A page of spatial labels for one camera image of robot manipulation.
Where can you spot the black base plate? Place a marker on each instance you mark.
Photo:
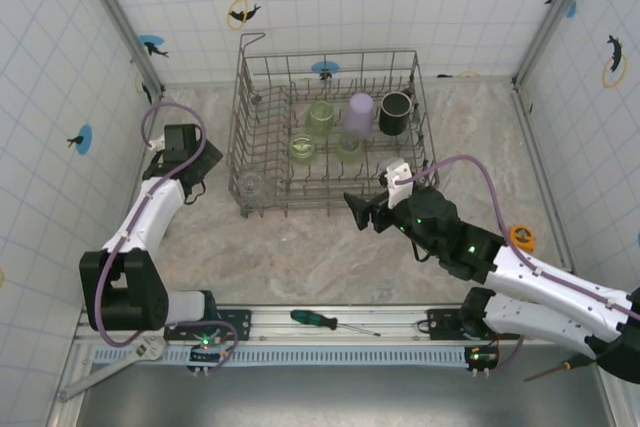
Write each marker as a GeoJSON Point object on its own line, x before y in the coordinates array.
{"type": "Point", "coordinates": [240, 322]}
{"type": "Point", "coordinates": [440, 322]}

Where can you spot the aluminium mounting rail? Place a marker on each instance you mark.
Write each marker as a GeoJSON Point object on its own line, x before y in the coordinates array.
{"type": "Point", "coordinates": [400, 332]}

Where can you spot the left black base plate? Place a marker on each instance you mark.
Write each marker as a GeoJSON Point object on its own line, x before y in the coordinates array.
{"type": "Point", "coordinates": [240, 322]}

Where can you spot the clear faceted glass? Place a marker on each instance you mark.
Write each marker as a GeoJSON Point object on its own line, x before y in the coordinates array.
{"type": "Point", "coordinates": [251, 183]}

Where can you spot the black yellow screwdriver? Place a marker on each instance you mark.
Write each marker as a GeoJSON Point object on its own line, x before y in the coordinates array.
{"type": "Point", "coordinates": [570, 363]}

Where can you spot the steel adjustable wrench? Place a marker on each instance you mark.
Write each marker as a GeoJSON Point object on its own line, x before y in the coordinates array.
{"type": "Point", "coordinates": [145, 349]}

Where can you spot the blue oval black bird sticker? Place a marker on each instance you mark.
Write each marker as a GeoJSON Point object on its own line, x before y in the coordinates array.
{"type": "Point", "coordinates": [325, 67]}

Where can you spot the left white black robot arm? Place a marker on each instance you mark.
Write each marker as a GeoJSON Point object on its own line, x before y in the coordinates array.
{"type": "Point", "coordinates": [145, 212]}

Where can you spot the black mug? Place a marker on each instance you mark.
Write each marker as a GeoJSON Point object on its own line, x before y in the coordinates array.
{"type": "Point", "coordinates": [395, 122]}

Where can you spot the aluminium frame post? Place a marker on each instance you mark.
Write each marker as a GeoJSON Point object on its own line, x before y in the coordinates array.
{"type": "Point", "coordinates": [537, 47]}
{"type": "Point", "coordinates": [121, 22]}

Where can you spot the black control board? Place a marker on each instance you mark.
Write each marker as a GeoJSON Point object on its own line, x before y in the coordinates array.
{"type": "Point", "coordinates": [480, 358]}
{"type": "Point", "coordinates": [205, 354]}

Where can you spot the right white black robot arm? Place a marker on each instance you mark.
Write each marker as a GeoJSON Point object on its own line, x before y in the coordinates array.
{"type": "Point", "coordinates": [550, 287]}

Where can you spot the yellow tape measure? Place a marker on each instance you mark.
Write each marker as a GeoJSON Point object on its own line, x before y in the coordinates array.
{"type": "Point", "coordinates": [522, 234]}

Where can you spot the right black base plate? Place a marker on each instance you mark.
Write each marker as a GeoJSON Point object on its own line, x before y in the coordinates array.
{"type": "Point", "coordinates": [440, 322]}

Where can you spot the pale green textured cup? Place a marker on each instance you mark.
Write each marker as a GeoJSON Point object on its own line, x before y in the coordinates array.
{"type": "Point", "coordinates": [303, 149]}
{"type": "Point", "coordinates": [350, 147]}

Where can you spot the purple plastic cup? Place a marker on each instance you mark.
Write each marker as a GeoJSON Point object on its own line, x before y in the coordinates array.
{"type": "Point", "coordinates": [359, 112]}

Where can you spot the blue oval fish sticker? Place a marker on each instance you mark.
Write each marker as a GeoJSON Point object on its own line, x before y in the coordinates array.
{"type": "Point", "coordinates": [86, 139]}

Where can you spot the blue oval shark sticker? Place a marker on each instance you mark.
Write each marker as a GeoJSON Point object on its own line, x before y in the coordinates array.
{"type": "Point", "coordinates": [150, 42]}

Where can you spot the clear green tumbler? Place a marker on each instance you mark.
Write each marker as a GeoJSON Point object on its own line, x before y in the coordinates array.
{"type": "Point", "coordinates": [320, 119]}

